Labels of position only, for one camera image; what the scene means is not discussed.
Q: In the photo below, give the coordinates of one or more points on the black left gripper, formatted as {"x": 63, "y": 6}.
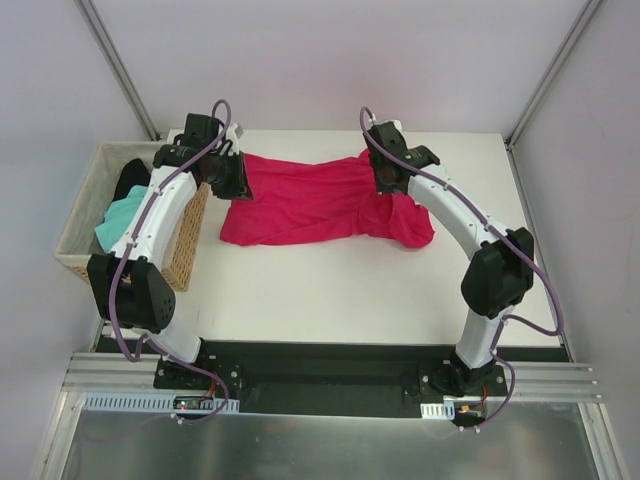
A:
{"x": 238, "y": 176}

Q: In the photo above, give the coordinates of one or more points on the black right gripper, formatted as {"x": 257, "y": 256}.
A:
{"x": 379, "y": 163}

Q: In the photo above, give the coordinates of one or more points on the pink t shirt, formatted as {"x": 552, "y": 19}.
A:
{"x": 295, "y": 203}

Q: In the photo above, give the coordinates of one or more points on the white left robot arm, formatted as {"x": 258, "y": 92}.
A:
{"x": 129, "y": 288}

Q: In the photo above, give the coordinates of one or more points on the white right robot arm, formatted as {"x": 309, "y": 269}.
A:
{"x": 500, "y": 259}

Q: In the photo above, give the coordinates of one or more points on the black t shirt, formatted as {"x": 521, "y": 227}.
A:
{"x": 134, "y": 173}

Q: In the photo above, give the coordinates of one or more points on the teal t shirt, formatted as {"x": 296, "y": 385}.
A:
{"x": 118, "y": 216}

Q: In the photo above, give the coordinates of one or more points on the wicker laundry basket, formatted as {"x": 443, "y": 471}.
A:
{"x": 78, "y": 240}

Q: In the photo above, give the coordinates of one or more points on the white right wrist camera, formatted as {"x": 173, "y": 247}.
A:
{"x": 395, "y": 122}

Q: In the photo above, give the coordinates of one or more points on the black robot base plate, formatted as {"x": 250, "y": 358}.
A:
{"x": 332, "y": 379}

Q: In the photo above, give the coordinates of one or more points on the left aluminium frame post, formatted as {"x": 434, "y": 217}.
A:
{"x": 102, "y": 37}

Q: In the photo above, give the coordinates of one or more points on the aluminium frame post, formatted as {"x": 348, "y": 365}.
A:
{"x": 578, "y": 29}
{"x": 102, "y": 37}

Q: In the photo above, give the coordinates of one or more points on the right aluminium frame post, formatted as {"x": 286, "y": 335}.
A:
{"x": 578, "y": 29}

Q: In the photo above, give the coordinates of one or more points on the right white cable duct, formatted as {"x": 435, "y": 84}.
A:
{"x": 438, "y": 411}

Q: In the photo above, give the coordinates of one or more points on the white cable duct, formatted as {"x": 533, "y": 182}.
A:
{"x": 438, "y": 411}
{"x": 158, "y": 403}

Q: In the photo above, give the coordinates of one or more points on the left white cable duct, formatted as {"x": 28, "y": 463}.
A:
{"x": 158, "y": 403}

